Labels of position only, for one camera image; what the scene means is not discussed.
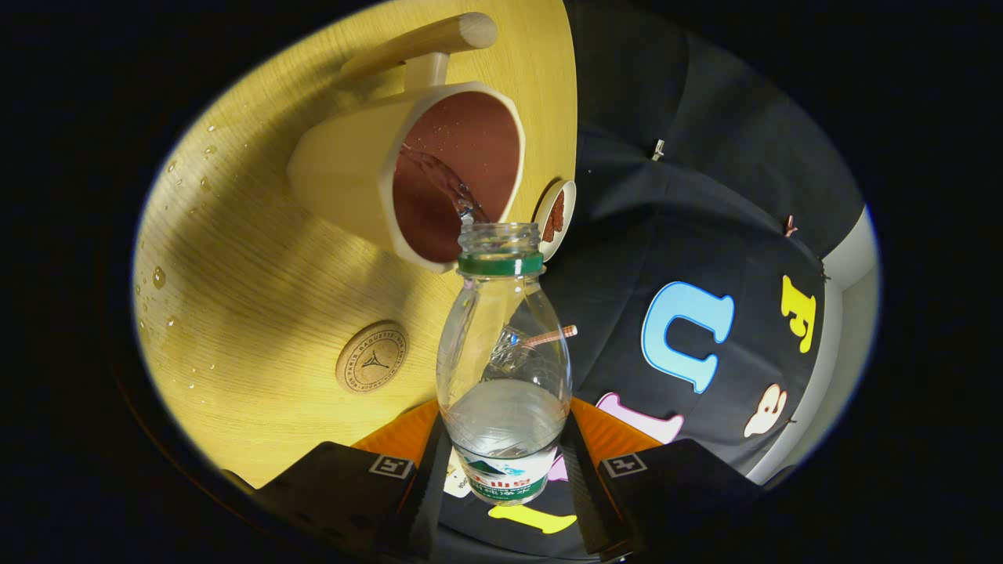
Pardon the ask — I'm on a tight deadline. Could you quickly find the black backdrop cloth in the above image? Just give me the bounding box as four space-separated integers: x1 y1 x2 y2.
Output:
435 0 867 561

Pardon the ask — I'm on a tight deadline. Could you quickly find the round cork coaster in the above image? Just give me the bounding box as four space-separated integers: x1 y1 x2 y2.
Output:
336 320 410 394

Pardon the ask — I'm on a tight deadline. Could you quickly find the clear plastic juice bottle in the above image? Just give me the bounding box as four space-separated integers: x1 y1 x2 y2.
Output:
436 222 574 506

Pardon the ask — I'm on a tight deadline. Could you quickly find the cream cup with wooden handle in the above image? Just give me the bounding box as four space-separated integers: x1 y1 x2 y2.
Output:
287 12 526 274

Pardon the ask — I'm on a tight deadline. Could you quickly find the wooden table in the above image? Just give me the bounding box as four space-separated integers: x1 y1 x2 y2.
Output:
133 0 578 490

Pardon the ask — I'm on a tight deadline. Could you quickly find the round white plate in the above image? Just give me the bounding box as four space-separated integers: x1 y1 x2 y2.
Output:
533 179 578 262

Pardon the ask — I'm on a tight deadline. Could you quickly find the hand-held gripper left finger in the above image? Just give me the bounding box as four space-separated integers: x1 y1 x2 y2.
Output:
251 399 455 561

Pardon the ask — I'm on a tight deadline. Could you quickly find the red striped paper straw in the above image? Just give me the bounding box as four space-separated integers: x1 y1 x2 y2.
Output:
523 325 578 349

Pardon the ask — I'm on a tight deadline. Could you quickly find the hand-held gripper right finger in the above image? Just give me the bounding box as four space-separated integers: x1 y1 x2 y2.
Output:
559 397 765 561

